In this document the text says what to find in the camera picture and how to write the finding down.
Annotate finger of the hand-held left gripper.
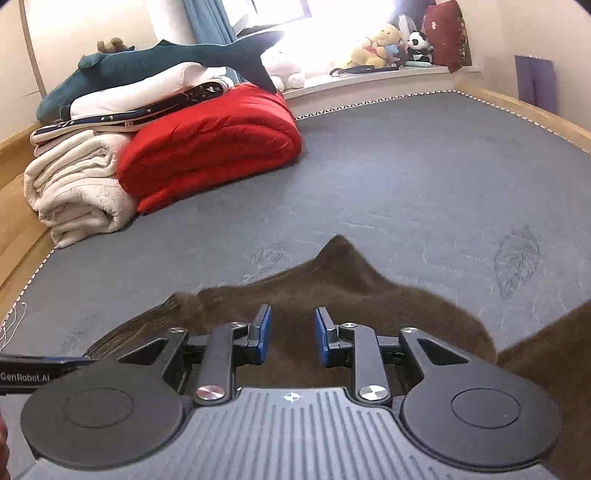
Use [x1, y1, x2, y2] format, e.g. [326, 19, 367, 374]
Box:
[0, 353, 93, 365]

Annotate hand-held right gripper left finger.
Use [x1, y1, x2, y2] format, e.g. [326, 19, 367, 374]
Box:
[117, 304, 273, 408]

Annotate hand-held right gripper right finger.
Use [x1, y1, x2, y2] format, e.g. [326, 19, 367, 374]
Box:
[314, 306, 468, 409]

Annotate brown pants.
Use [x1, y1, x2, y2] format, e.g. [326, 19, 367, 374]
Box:
[85, 234, 591, 480]

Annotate grey mattress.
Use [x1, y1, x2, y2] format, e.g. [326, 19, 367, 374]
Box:
[0, 90, 591, 480]

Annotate cream folded blanket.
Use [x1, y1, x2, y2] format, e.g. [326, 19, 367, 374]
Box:
[23, 131, 139, 250]

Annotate red folded quilt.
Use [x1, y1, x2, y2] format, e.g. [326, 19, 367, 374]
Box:
[115, 85, 304, 215]

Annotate navy star-print blanket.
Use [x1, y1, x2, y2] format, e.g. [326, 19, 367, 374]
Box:
[30, 78, 236, 146]

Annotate white window sill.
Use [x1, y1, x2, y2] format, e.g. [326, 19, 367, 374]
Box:
[281, 65, 458, 121]

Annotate white plush toy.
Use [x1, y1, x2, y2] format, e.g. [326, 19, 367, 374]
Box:
[263, 46, 306, 90]

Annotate yellow bear plush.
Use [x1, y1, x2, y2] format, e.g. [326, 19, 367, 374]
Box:
[348, 23, 402, 70]

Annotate blue shark plush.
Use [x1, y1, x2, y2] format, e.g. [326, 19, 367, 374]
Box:
[36, 30, 286, 123]

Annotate curved wooden pole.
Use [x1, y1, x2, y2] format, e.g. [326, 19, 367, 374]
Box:
[18, 0, 49, 100]

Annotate panda plush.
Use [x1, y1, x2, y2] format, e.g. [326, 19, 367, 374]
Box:
[406, 31, 435, 63]

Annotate small brown plush toy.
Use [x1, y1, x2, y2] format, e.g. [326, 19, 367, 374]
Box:
[96, 37, 136, 55]

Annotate blue curtain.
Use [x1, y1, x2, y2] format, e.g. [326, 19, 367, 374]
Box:
[182, 0, 238, 47]

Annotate white desk fan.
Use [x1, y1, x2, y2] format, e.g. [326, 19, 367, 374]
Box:
[394, 14, 423, 51]

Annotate window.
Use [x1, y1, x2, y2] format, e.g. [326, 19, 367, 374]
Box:
[231, 0, 310, 37]

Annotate dark red pillow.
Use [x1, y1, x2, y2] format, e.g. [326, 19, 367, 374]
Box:
[422, 0, 469, 75]

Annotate black strap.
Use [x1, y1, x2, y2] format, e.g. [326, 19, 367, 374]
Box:
[329, 65, 400, 77]

